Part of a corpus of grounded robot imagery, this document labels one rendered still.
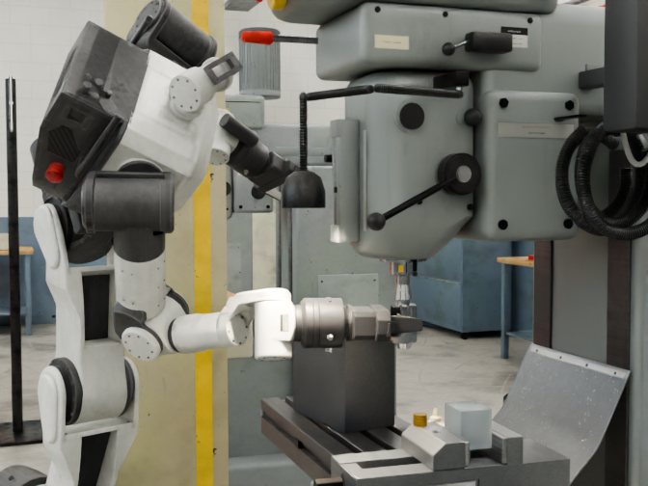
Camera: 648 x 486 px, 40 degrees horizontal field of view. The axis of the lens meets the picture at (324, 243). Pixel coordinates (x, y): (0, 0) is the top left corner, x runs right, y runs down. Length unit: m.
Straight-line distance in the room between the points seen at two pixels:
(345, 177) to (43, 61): 9.14
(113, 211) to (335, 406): 0.62
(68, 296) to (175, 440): 1.53
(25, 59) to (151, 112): 8.94
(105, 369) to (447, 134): 0.88
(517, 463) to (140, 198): 0.73
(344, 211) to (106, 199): 0.40
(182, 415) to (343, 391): 1.59
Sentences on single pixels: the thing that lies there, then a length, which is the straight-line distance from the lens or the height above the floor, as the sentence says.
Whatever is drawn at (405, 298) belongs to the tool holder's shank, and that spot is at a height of 1.24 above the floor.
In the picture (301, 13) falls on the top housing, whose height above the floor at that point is 1.73.
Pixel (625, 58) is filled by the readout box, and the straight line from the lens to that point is 1.41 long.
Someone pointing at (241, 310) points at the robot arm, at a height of 1.22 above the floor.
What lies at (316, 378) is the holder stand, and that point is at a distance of 1.88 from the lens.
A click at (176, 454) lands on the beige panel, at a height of 0.49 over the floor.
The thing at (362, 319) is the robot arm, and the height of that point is 1.21.
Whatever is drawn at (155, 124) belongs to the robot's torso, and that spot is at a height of 1.55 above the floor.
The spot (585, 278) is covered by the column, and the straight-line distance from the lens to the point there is 1.77.
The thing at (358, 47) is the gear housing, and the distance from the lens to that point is 1.47.
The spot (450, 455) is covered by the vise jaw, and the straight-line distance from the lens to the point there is 1.35.
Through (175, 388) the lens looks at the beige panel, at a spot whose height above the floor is 0.73.
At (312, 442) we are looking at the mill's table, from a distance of 1.77.
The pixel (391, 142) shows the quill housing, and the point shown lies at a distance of 1.49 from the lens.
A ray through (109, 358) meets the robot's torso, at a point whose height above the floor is 1.08.
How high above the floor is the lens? 1.42
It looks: 3 degrees down
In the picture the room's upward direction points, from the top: straight up
